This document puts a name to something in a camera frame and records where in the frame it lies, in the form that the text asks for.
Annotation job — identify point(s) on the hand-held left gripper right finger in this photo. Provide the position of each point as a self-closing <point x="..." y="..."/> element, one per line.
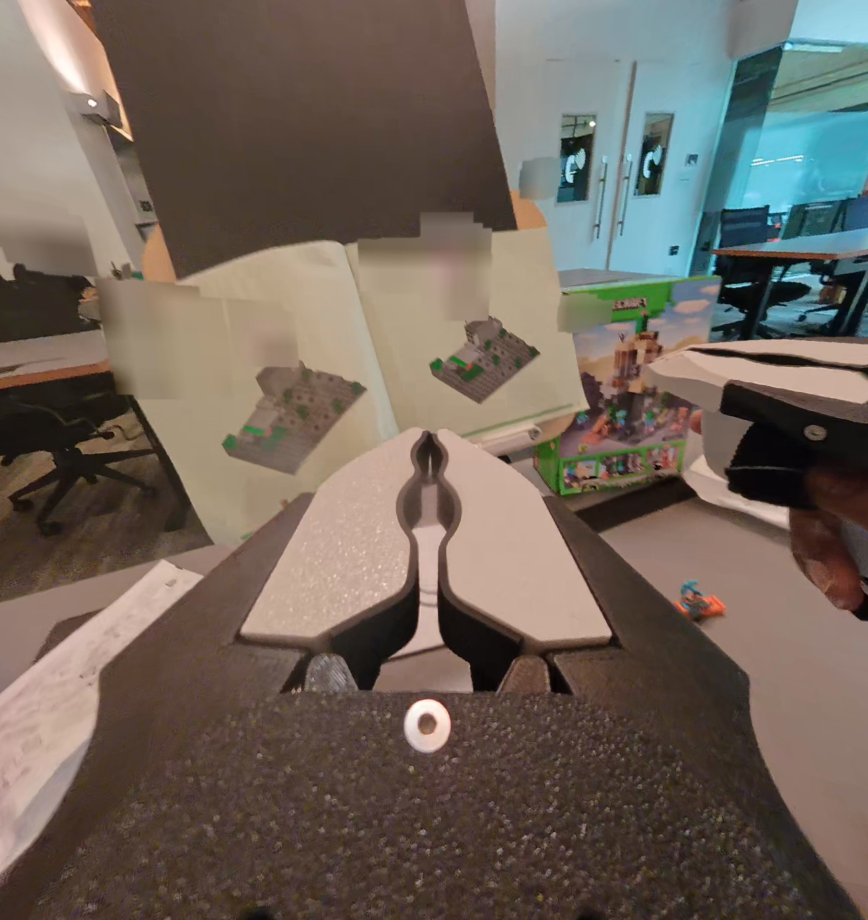
<point x="527" y="560"/>

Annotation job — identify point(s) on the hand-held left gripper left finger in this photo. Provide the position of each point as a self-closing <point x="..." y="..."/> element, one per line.
<point x="333" y="560"/>

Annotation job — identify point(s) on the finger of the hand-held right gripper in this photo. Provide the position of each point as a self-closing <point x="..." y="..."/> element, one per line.
<point x="764" y="377"/>
<point x="800" y="350"/>

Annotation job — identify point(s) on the brick building instruction booklet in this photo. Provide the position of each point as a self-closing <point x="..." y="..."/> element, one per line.
<point x="189" y="445"/>

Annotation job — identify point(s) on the person's right hand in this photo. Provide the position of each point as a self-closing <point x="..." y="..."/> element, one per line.
<point x="822" y="532"/>

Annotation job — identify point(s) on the office table wooden edge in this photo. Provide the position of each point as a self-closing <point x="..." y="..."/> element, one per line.
<point x="800" y="248"/>
<point x="31" y="359"/>

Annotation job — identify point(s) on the black office chair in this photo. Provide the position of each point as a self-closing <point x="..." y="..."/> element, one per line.
<point x="24" y="309"/>
<point x="743" y="230"/>
<point x="38" y="431"/>

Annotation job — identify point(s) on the green toy set box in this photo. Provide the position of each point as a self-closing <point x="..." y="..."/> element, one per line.
<point x="621" y="431"/>

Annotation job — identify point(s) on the orange toy brick figure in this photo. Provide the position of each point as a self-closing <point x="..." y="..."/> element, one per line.
<point x="700" y="607"/>

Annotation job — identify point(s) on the white double door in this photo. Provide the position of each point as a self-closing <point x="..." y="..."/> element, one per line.
<point x="613" y="93"/>

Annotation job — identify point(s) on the white printed paper bag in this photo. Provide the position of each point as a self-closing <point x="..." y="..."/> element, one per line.
<point x="45" y="719"/>

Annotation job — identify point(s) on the grey wall lamp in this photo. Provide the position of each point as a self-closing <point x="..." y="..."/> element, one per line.
<point x="103" y="108"/>

